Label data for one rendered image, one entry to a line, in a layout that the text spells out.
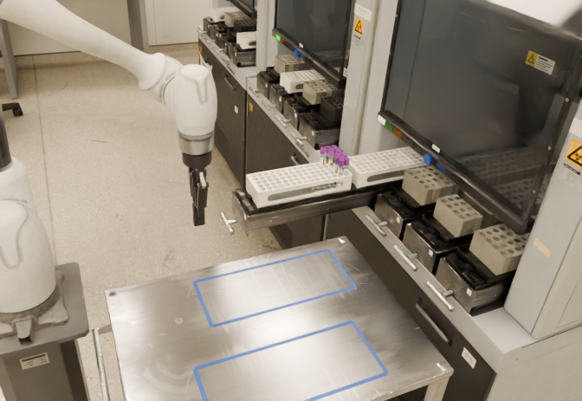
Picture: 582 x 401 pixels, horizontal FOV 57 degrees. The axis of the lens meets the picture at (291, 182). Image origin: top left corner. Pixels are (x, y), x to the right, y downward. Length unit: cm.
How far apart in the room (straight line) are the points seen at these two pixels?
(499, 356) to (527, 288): 17
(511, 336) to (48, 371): 110
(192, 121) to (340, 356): 62
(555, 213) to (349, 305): 47
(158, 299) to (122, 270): 135
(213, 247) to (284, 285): 142
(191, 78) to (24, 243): 50
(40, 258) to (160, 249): 139
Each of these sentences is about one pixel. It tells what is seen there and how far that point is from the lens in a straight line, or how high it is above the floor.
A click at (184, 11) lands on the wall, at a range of 498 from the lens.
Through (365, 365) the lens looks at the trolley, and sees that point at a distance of 112.
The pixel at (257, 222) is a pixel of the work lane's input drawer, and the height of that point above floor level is 78.
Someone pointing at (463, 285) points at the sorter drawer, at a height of 80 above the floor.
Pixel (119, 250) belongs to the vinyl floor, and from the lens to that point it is 268.
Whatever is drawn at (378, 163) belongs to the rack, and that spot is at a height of 86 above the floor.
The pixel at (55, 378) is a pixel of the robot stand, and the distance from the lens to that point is 151.
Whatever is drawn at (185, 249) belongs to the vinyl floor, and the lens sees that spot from 264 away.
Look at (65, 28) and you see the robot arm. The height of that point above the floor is 134.
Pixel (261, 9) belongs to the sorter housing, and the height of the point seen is 102.
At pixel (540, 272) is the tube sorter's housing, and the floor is 90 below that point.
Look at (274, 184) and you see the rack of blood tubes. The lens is 151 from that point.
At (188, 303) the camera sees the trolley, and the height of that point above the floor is 82.
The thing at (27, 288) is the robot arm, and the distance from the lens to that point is 132.
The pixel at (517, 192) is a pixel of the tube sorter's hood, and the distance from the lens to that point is 129.
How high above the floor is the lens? 167
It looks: 32 degrees down
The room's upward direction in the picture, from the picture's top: 4 degrees clockwise
